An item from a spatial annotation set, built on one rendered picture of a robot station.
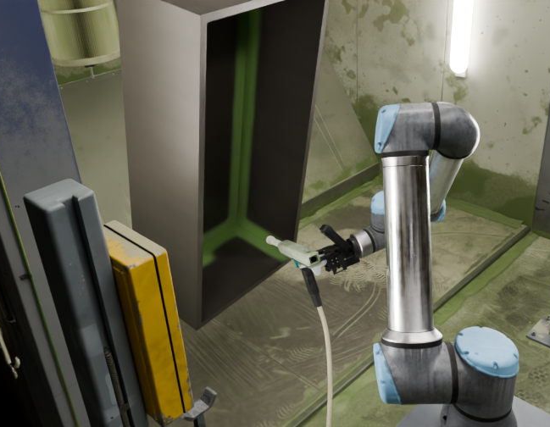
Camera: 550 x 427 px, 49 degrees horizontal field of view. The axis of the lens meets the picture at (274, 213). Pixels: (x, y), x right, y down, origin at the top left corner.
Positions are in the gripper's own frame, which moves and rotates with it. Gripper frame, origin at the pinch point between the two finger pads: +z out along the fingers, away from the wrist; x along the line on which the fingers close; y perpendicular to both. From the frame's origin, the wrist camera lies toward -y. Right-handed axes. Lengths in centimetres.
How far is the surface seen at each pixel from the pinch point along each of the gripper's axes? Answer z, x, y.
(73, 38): 38, 102, -105
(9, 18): 57, -75, -82
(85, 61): 37, 105, -95
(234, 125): -8, 58, -48
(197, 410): 51, -84, -8
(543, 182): -176, 91, 39
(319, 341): -16, 67, 59
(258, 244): -5, 73, 6
